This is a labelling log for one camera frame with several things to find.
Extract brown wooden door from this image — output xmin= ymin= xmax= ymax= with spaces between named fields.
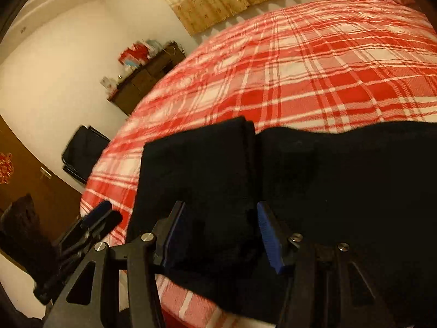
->
xmin=0 ymin=116 xmax=84 ymax=219

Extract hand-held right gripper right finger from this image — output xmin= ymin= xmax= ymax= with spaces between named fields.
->
xmin=256 ymin=201 xmax=386 ymax=328

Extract dark cloth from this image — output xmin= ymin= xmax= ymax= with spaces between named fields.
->
xmin=0 ymin=194 xmax=57 ymax=276

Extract brown wooden side cabinet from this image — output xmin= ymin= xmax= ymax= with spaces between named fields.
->
xmin=107 ymin=41 xmax=187 ymax=116

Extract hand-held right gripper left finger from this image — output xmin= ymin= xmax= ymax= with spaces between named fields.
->
xmin=43 ymin=201 xmax=187 ymax=328

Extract beige floral curtain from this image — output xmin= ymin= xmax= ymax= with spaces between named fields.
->
xmin=141 ymin=0 xmax=296 ymax=36

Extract red door decoration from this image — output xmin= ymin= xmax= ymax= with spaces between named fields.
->
xmin=0 ymin=152 xmax=14 ymax=185

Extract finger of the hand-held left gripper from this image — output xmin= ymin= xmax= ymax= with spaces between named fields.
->
xmin=55 ymin=200 xmax=113 ymax=247
xmin=33 ymin=210 xmax=123 ymax=304

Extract black folding chair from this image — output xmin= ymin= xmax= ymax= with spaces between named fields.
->
xmin=61 ymin=125 xmax=110 ymax=185

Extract black pants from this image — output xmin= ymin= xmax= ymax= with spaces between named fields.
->
xmin=126 ymin=116 xmax=437 ymax=328

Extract red gift bags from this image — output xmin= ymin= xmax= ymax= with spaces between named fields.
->
xmin=118 ymin=40 xmax=155 ymax=66

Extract bed with red plaid sheet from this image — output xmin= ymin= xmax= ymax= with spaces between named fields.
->
xmin=80 ymin=0 xmax=437 ymax=328

